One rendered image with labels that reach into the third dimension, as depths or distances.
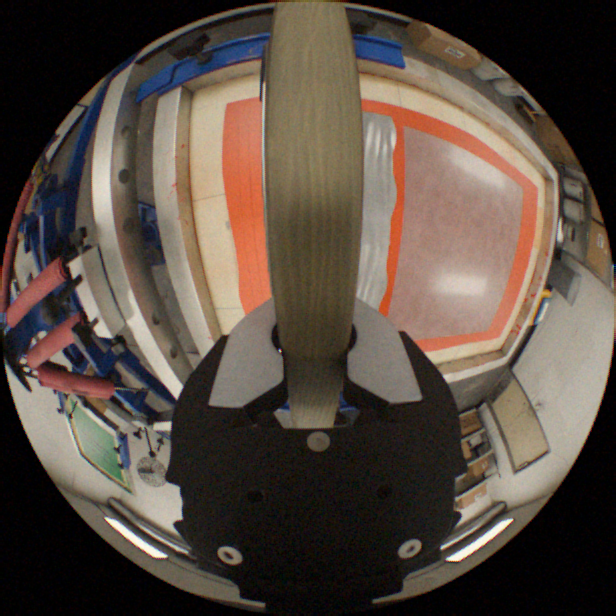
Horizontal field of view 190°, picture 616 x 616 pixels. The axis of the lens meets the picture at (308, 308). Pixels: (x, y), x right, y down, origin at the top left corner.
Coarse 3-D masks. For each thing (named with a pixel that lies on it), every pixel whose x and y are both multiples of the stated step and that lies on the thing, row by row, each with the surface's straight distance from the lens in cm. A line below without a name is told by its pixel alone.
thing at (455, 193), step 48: (240, 144) 27; (432, 144) 31; (480, 144) 39; (240, 192) 26; (432, 192) 30; (480, 192) 36; (528, 192) 52; (240, 240) 26; (432, 240) 30; (480, 240) 37; (528, 240) 54
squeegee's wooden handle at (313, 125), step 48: (288, 48) 8; (336, 48) 8; (288, 96) 7; (336, 96) 7; (288, 144) 6; (336, 144) 6; (288, 192) 6; (336, 192) 6; (288, 240) 6; (336, 240) 6; (288, 288) 6; (336, 288) 6; (288, 336) 8; (336, 336) 8; (288, 384) 10; (336, 384) 10
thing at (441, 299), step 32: (256, 256) 26; (416, 256) 30; (448, 256) 33; (256, 288) 28; (416, 288) 32; (448, 288) 36; (480, 288) 42; (512, 288) 53; (416, 320) 35; (448, 320) 40; (480, 320) 48
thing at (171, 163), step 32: (256, 64) 30; (384, 64) 30; (416, 64) 33; (160, 96) 34; (192, 96) 34; (448, 96) 36; (480, 96) 40; (160, 128) 30; (512, 128) 45; (160, 160) 28; (544, 160) 58; (160, 192) 27; (160, 224) 28; (192, 224) 28; (544, 224) 61; (192, 256) 27; (544, 256) 60; (192, 288) 28; (192, 320) 31; (512, 352) 70
